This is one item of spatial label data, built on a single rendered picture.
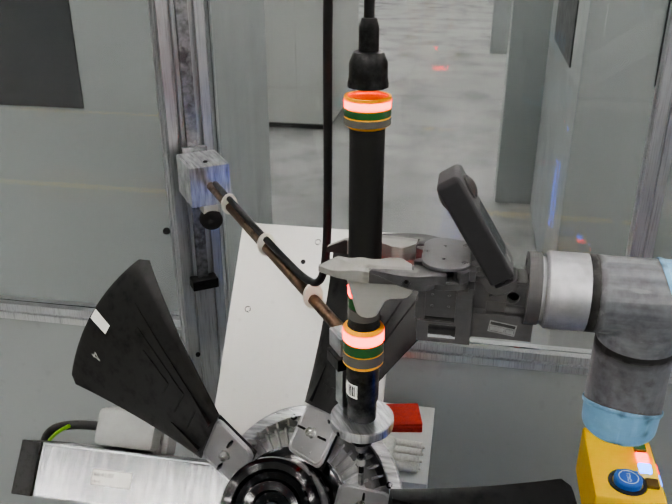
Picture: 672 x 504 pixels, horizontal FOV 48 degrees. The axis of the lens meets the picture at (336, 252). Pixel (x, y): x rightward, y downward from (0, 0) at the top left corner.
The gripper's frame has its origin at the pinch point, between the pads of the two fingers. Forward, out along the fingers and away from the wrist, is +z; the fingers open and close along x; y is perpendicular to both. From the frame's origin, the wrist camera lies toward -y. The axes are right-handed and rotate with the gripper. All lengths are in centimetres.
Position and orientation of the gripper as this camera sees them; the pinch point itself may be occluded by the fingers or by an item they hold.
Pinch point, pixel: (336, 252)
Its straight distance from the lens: 74.8
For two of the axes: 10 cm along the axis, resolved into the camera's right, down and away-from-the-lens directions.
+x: 1.8, -4.1, 8.9
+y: -0.1, 9.1, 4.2
